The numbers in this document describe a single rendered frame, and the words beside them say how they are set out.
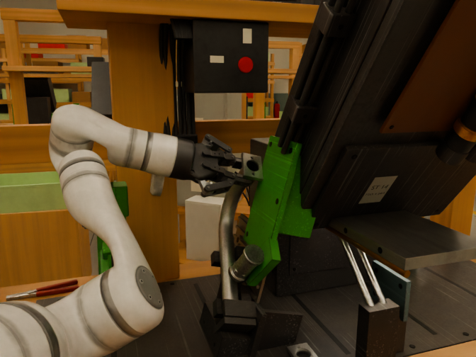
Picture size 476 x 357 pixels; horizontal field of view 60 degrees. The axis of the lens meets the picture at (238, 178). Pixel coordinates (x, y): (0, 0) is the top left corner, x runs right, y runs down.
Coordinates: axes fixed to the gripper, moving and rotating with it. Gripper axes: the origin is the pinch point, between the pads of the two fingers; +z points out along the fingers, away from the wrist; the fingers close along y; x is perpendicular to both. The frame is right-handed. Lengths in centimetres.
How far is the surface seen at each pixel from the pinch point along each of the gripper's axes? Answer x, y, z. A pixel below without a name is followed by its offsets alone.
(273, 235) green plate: -3.5, -14.7, 3.3
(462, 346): -2, -30, 41
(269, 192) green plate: -4.3, -6.5, 2.9
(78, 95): 501, 483, -65
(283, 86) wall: 583, 772, 411
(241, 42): -8.2, 28.2, -2.5
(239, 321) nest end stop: 7.5, -26.2, 1.3
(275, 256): -3.3, -18.4, 3.4
